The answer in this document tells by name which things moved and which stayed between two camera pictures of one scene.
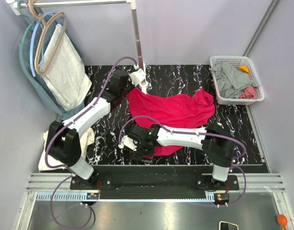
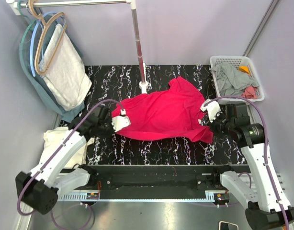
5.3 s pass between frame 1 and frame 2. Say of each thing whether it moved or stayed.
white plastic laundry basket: stayed
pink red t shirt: moved
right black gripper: moved
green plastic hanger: stayed
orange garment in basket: stayed
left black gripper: moved
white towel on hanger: stayed
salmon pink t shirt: stayed
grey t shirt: stayed
